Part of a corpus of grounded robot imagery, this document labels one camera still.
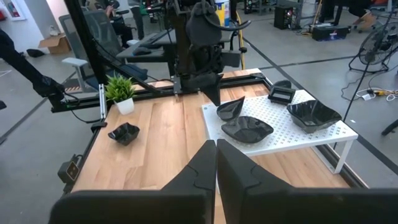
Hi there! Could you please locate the small green potted plant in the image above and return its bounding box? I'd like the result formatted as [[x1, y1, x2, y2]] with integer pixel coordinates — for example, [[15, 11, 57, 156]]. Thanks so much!
[[104, 73, 137, 116]]

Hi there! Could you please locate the hanging black cable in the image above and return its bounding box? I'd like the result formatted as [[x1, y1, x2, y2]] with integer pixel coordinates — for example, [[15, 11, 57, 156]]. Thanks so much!
[[331, 0, 398, 149]]

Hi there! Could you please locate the white power strip with cables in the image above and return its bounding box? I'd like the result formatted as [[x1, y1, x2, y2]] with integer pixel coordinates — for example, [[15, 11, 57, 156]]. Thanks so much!
[[340, 79, 398, 102]]

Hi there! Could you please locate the large black square wavy plate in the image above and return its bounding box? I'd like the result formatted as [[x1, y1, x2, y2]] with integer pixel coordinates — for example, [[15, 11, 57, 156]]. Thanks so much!
[[107, 122, 141, 146]]

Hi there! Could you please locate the small table-level camera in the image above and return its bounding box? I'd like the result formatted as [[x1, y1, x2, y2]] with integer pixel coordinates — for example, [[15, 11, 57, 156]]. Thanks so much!
[[57, 154, 83, 185]]

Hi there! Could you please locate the black bag on floor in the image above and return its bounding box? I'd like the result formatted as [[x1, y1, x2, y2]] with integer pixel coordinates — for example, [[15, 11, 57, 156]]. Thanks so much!
[[26, 49, 46, 58]]

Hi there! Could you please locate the black furniture leg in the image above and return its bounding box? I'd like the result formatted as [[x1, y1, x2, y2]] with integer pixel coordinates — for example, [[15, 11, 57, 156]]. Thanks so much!
[[381, 118, 398, 136]]

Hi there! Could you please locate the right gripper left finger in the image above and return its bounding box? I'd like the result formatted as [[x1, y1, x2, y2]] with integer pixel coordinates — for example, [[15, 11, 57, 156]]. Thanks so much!
[[48, 139, 218, 224]]

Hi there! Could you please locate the black floor fan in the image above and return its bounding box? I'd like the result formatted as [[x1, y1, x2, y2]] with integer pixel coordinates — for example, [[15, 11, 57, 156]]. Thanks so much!
[[348, 21, 398, 74]]

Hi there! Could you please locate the framed wall picture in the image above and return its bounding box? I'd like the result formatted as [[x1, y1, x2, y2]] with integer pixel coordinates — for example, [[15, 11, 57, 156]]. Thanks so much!
[[2, 0, 26, 21]]

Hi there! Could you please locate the cardboard box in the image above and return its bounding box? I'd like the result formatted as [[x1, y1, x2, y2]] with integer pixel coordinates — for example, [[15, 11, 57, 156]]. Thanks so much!
[[39, 33, 72, 55]]

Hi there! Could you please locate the black computer mouse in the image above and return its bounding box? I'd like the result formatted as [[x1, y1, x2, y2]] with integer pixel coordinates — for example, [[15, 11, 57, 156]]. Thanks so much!
[[132, 46, 152, 56]]

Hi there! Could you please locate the yellow and blue canister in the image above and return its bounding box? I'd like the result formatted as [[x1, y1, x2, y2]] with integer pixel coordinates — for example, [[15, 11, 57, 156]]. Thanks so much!
[[214, 0, 231, 27]]

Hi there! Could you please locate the yellow cable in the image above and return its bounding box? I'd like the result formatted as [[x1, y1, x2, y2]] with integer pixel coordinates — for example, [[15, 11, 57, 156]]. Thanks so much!
[[234, 11, 246, 71]]

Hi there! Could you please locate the dark grey side desk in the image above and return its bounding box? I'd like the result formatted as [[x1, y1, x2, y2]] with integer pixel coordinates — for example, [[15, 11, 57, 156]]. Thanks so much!
[[115, 29, 201, 63]]

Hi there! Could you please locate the white bracket strip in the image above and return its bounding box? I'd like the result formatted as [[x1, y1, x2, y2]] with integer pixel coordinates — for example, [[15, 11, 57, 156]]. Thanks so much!
[[98, 83, 106, 119]]

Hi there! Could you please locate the black equipment case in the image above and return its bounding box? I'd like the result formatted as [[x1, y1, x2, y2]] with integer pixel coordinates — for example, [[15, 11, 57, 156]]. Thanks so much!
[[312, 24, 351, 42]]

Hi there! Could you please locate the small black square plate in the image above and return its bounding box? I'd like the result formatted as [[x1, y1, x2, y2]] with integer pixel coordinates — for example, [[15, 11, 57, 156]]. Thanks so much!
[[268, 90, 296, 104], [268, 92, 296, 106], [267, 86, 297, 101], [267, 88, 297, 103]]

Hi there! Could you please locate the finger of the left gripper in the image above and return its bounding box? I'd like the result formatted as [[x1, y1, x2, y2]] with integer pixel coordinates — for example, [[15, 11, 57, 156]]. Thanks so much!
[[216, 73, 225, 106], [198, 80, 218, 105]]

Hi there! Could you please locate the black table clamp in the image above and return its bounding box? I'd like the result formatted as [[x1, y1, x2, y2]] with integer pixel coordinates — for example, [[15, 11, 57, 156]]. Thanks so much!
[[90, 120, 108, 133], [273, 79, 292, 90]]

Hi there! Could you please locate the white perforated metal shelf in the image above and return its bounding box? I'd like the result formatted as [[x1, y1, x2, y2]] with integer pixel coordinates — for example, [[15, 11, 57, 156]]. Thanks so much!
[[201, 88, 359, 174]]

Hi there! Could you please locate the grey mesh office chair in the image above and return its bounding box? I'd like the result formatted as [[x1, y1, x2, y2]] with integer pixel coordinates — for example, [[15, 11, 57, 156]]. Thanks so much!
[[58, 9, 124, 91]]

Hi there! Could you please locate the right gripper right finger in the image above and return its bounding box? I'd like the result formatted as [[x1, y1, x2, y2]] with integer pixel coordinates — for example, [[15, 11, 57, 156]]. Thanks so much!
[[216, 139, 398, 224]]

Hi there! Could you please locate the black computer with blue light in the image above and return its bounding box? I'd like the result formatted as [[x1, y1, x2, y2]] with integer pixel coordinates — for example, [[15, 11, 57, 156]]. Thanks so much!
[[272, 4, 295, 30]]

